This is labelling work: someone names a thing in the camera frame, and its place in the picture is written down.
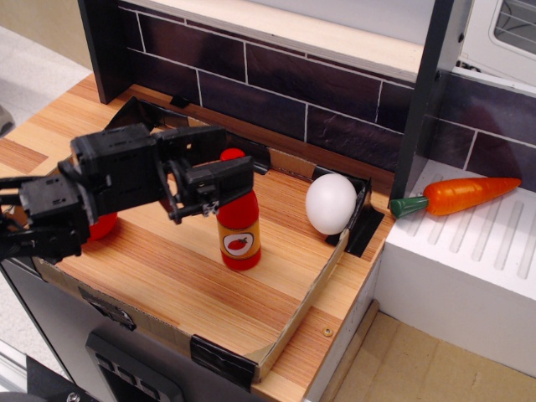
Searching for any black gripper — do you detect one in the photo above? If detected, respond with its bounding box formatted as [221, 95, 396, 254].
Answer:
[58, 123, 254, 224]

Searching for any red hot sauce bottle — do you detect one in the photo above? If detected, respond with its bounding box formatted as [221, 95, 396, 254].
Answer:
[216, 147, 262, 271]

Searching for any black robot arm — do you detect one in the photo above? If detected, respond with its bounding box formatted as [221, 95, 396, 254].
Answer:
[1, 123, 254, 262]

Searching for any cardboard fence with black tape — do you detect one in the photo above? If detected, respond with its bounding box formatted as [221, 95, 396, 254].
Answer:
[0, 95, 385, 393]

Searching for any white toy egg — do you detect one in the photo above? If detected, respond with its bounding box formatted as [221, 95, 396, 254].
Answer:
[306, 173, 357, 235]

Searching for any red toy apple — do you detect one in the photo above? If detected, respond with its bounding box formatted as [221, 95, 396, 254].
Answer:
[88, 212, 118, 241]

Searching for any light wooden shelf board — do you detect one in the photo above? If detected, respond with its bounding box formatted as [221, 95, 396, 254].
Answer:
[134, 1, 424, 82]

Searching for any black oven control panel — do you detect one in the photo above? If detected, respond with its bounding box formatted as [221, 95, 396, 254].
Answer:
[85, 333, 185, 402]

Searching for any orange toy carrot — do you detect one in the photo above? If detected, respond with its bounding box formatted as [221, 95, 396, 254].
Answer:
[389, 178, 522, 218]

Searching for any white grooved sink drainboard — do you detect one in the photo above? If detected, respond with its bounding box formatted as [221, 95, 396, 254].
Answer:
[376, 158, 536, 376]

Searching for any black left shelf post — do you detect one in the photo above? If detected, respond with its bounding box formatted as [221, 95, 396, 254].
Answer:
[77, 0, 133, 104]

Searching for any black shelf post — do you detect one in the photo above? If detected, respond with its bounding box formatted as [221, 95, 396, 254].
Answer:
[390, 0, 473, 199]
[77, 0, 133, 104]

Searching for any black right shelf post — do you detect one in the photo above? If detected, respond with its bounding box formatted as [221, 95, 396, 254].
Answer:
[390, 0, 473, 199]

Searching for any white appliance with wire rack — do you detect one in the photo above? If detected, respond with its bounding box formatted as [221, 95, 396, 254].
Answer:
[459, 0, 535, 86]

